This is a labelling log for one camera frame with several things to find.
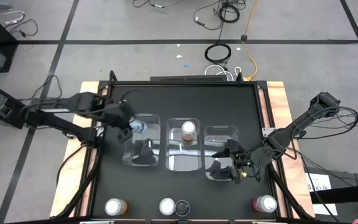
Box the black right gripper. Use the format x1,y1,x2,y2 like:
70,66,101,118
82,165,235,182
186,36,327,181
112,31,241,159
211,139,256,184

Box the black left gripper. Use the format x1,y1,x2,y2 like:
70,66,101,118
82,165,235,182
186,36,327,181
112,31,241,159
103,101,135,144

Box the pink and white soda can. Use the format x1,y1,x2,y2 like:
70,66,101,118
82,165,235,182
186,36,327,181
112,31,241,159
158,197,177,217
252,195,278,214

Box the orange and white soda can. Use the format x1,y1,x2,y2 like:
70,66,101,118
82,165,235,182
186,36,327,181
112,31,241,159
180,120,197,147
104,198,129,217

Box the clear plastic bin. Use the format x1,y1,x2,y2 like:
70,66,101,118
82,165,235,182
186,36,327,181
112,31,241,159
122,113,162,167
165,118,202,173
203,125,241,182

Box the light wooden base board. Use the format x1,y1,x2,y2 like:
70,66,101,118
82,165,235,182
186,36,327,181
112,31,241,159
50,81,316,218

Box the white paper sheet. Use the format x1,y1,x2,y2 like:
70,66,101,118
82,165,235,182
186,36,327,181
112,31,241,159
305,172,338,216

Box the black cart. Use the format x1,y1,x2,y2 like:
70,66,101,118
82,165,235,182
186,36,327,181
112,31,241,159
303,167,358,224

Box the silver metal bracket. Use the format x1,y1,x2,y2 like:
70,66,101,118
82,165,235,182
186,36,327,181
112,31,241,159
261,126,275,138

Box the black diagonal frame strut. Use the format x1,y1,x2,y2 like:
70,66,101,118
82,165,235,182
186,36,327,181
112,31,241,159
267,163,313,220
56,149,101,218

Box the black table frame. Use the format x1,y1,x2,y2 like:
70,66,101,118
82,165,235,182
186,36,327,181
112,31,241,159
82,80,281,220

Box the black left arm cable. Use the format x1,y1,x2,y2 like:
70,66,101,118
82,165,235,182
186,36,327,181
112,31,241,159
32,74,63,100

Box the black coiled cable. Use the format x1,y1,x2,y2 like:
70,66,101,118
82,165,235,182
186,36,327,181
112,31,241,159
204,42,232,65
218,2,241,24

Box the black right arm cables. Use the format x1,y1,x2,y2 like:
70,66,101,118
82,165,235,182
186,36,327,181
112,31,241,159
290,105,358,147

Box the black cable with connector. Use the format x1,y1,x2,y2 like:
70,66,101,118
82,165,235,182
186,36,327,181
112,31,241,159
132,0,186,10

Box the thin black floor cable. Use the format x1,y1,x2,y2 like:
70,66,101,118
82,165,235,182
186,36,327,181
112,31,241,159
4,18,39,39

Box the orange power cable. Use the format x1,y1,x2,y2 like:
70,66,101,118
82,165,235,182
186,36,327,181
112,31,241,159
241,0,259,82

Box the white cable with connector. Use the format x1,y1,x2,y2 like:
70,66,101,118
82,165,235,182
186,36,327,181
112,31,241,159
0,10,26,26

